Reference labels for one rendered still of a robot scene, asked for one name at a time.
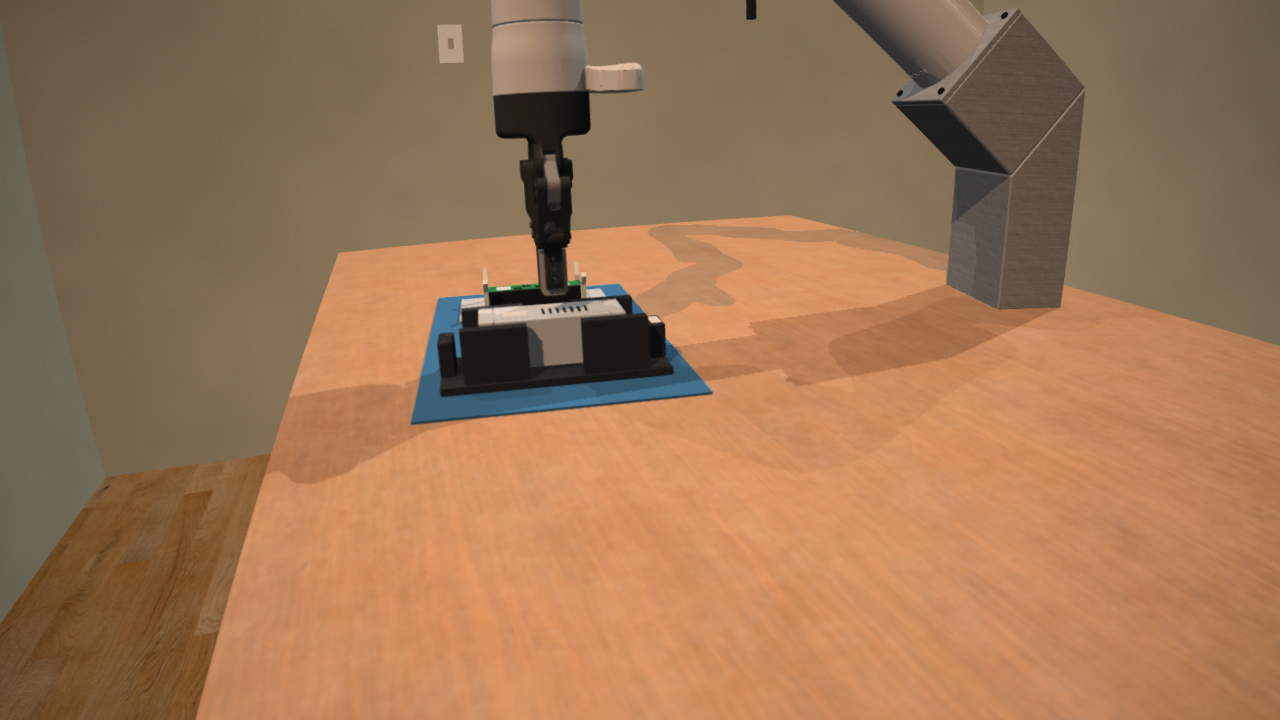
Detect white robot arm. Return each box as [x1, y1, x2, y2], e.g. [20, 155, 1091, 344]
[492, 0, 989, 96]

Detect grey rectangular cover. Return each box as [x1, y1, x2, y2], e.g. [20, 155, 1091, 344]
[477, 299, 626, 366]

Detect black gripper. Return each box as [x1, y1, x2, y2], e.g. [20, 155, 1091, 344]
[493, 91, 591, 296]

